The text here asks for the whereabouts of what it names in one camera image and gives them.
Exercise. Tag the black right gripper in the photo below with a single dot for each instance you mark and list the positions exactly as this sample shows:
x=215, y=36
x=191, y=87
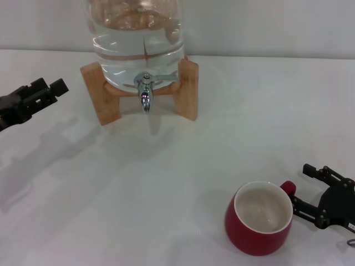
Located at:
x=338, y=207

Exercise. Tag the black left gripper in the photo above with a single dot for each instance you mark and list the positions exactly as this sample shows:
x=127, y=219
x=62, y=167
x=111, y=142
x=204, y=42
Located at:
x=9, y=110

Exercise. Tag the red cup with white inside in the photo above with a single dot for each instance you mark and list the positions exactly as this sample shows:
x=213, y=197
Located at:
x=249, y=235

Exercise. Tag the chrome dispenser faucet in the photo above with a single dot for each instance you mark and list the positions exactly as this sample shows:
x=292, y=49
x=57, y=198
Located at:
x=145, y=95

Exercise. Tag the wooden dispenser stand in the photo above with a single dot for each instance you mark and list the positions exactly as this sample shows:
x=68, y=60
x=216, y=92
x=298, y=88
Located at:
x=106, y=105

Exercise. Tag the clear glass water dispenser jar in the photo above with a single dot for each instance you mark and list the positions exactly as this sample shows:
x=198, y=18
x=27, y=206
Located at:
x=133, y=50

